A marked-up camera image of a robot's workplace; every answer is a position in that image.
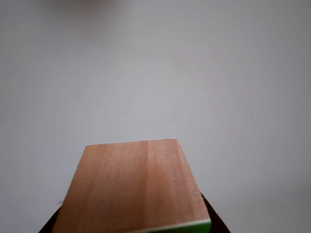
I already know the green-topped wooden cube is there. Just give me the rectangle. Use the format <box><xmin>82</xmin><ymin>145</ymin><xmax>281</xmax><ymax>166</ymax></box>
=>
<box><xmin>51</xmin><ymin>137</ymin><xmax>212</xmax><ymax>233</ymax></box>

